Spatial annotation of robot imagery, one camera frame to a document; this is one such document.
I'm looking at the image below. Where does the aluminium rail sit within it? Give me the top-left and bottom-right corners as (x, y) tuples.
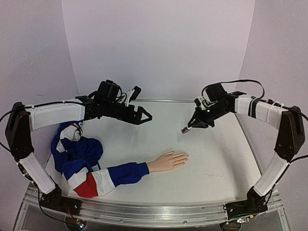
(25, 185), (283, 228)
(136, 99), (194, 103)

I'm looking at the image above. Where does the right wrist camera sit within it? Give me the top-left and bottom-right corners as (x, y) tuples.
(194, 96), (213, 110)

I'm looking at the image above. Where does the aluminium front rail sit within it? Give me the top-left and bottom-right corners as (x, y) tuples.
(25, 185), (283, 228)

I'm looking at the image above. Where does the mannequin hand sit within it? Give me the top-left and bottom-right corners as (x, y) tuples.
(147, 151), (189, 173)

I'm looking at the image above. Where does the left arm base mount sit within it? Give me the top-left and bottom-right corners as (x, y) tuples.
(39, 186), (82, 216)

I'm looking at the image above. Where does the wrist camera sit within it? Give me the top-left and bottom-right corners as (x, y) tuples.
(194, 96), (213, 110)
(125, 86), (141, 106)

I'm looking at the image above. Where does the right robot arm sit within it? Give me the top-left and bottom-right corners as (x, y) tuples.
(181, 82), (307, 218)

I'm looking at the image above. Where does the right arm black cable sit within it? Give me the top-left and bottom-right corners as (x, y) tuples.
(201, 80), (265, 100)

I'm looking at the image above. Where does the blue white red jacket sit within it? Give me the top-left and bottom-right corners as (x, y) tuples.
(51, 121), (150, 198)

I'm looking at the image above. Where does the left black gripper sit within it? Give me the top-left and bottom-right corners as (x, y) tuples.
(105, 101), (154, 126)

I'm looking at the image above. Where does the aluminium back rail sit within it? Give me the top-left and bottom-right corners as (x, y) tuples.
(136, 99), (194, 103)

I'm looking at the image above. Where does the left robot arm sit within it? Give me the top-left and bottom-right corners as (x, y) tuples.
(5, 80), (153, 210)

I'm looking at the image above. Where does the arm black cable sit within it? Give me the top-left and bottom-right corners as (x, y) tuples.
(201, 80), (265, 100)
(0, 109), (15, 154)

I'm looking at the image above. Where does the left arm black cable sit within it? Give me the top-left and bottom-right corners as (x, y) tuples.
(0, 109), (15, 154)

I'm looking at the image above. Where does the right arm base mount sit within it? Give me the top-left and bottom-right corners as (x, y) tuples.
(223, 187), (272, 220)

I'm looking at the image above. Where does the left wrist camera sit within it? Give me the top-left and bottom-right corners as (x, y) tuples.
(125, 86), (141, 106)

